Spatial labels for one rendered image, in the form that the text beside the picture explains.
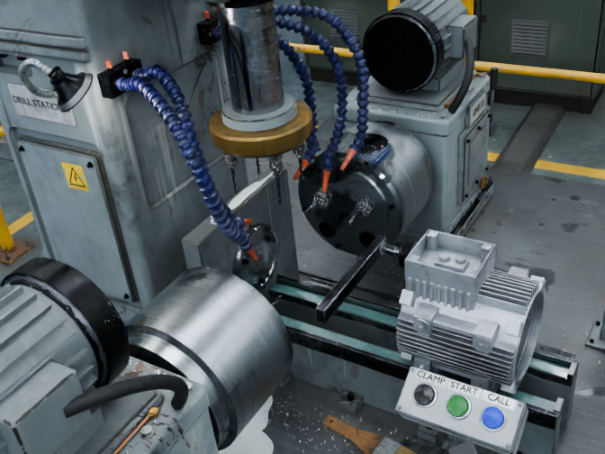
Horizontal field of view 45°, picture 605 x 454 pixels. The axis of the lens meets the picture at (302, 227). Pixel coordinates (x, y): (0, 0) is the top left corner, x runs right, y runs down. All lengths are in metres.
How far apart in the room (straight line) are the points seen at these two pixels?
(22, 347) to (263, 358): 0.41
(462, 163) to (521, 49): 2.71
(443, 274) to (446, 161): 0.53
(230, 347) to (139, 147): 0.42
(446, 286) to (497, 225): 0.75
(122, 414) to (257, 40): 0.60
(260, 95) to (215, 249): 0.31
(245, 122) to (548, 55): 3.31
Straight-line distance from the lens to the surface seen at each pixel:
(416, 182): 1.56
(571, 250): 1.87
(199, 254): 1.32
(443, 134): 1.64
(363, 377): 1.40
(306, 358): 1.45
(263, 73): 1.21
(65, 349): 0.89
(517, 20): 4.37
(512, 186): 2.11
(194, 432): 1.03
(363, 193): 1.51
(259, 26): 1.19
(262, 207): 1.45
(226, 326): 1.12
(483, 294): 1.22
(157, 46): 1.33
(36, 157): 1.44
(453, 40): 1.73
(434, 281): 1.21
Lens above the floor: 1.85
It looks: 33 degrees down
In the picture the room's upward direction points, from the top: 6 degrees counter-clockwise
